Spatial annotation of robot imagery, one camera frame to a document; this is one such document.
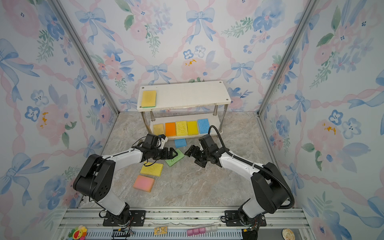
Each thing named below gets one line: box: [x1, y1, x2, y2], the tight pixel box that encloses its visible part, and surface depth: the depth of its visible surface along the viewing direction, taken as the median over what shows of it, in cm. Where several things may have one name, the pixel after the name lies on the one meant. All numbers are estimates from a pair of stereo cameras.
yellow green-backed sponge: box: [142, 90, 157, 108], surface depth 79 cm
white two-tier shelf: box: [137, 80, 232, 136], surface depth 83 cm
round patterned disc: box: [282, 228, 296, 240], surface depth 71 cm
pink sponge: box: [133, 175, 155, 193], surface depth 86 cm
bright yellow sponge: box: [186, 120, 199, 136], surface depth 103 cm
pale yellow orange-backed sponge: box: [153, 123, 165, 136], surface depth 102 cm
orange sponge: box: [165, 122, 176, 137], surface depth 102 cm
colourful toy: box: [68, 225, 88, 240], surface depth 70 cm
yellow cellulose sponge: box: [176, 121, 188, 136], surface depth 102 cm
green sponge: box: [164, 148, 185, 167], surface depth 94 cm
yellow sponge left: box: [140, 161, 163, 177], surface depth 90 cm
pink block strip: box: [187, 226, 218, 236], surface depth 70 cm
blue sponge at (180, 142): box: [174, 138, 187, 149], surface depth 102 cm
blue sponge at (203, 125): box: [197, 118, 210, 134], surface depth 105 cm
